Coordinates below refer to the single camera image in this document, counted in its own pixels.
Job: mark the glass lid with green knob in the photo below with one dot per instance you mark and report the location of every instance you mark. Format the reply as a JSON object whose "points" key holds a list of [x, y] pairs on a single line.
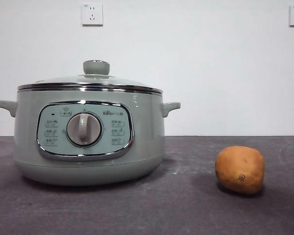
{"points": [[96, 67]]}

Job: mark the brown potato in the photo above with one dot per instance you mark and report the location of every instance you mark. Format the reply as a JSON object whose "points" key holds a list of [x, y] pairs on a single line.
{"points": [[240, 169]]}

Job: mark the pale green electric cooking pot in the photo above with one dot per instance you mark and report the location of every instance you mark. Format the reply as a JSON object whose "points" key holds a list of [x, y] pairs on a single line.
{"points": [[142, 127]]}

